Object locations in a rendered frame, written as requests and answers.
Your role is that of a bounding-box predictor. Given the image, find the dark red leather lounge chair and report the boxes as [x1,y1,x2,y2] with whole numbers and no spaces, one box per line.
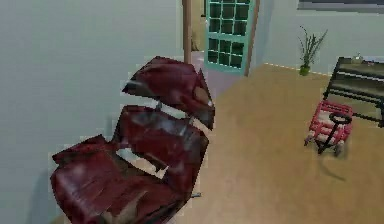
[49,55,216,224]

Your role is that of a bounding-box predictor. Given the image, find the teal glass-paned door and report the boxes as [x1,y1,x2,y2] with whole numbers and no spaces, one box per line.
[203,0,257,74]

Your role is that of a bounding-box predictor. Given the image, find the green house plant in pot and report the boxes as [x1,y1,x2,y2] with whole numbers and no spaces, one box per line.
[297,25,329,77]

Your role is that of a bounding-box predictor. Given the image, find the red toy wagon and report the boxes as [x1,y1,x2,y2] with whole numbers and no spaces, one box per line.
[303,99,354,157]

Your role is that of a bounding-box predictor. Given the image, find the black shelf table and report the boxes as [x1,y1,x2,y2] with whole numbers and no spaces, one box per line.
[322,56,384,129]

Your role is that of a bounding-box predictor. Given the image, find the dark framed window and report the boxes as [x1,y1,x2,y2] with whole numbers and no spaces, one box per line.
[297,0,384,15]

